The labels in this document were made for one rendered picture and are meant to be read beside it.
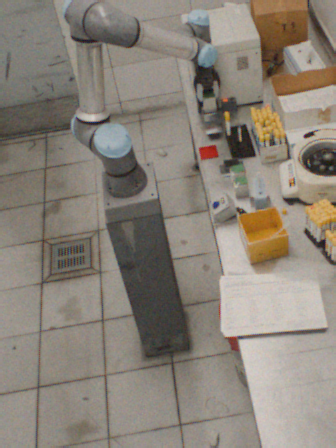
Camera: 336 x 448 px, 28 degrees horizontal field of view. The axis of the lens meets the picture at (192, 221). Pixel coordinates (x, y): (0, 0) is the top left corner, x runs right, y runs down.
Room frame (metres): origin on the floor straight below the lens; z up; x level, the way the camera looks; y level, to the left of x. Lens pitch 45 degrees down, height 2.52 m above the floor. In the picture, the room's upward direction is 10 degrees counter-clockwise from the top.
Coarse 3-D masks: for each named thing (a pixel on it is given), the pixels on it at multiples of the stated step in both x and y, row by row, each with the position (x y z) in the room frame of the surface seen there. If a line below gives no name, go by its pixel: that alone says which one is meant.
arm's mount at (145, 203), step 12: (144, 168) 1.84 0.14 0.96; (144, 192) 1.72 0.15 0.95; (156, 192) 1.71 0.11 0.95; (108, 204) 1.69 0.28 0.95; (120, 204) 1.68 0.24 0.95; (132, 204) 1.68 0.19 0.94; (144, 204) 1.68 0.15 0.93; (156, 204) 1.68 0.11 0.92; (108, 216) 1.68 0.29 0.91; (120, 216) 1.68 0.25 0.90; (132, 216) 1.68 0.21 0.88
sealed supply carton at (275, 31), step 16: (256, 0) 2.73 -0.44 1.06; (272, 0) 2.70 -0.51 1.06; (288, 0) 2.68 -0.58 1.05; (304, 0) 2.66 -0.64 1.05; (256, 16) 2.61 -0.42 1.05; (272, 16) 2.60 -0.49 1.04; (288, 16) 2.60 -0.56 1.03; (304, 16) 2.59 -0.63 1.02; (272, 32) 2.60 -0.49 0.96; (288, 32) 2.59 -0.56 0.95; (304, 32) 2.59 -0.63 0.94; (272, 48) 2.60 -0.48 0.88
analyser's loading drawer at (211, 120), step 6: (216, 108) 2.18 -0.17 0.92; (204, 114) 2.14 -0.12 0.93; (210, 114) 2.11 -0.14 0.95; (216, 114) 2.11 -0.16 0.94; (204, 120) 2.12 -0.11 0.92; (210, 120) 2.11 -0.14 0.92; (216, 120) 2.10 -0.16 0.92; (210, 126) 2.05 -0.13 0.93; (216, 126) 2.05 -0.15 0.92; (210, 132) 2.05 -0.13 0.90; (216, 132) 2.05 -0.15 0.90
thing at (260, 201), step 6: (264, 180) 1.65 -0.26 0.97; (264, 186) 1.62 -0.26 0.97; (258, 192) 1.60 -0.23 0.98; (264, 192) 1.60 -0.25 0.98; (252, 198) 1.67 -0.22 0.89; (258, 198) 1.58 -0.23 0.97; (264, 198) 1.57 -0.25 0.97; (252, 204) 1.64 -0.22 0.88; (258, 204) 1.58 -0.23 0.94; (264, 204) 1.57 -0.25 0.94; (270, 204) 1.62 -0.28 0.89; (252, 210) 1.61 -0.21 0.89
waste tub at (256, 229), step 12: (240, 216) 1.51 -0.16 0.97; (252, 216) 1.51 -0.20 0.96; (264, 216) 1.52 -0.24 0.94; (276, 216) 1.51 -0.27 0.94; (240, 228) 1.48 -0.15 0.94; (252, 228) 1.51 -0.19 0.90; (264, 228) 1.51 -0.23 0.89; (276, 228) 1.51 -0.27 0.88; (252, 240) 1.48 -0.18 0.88; (264, 240) 1.38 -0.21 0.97; (276, 240) 1.39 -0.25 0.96; (288, 240) 1.39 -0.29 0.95; (252, 252) 1.38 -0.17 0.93; (264, 252) 1.38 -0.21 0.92; (276, 252) 1.39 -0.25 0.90; (288, 252) 1.39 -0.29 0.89; (252, 264) 1.38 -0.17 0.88
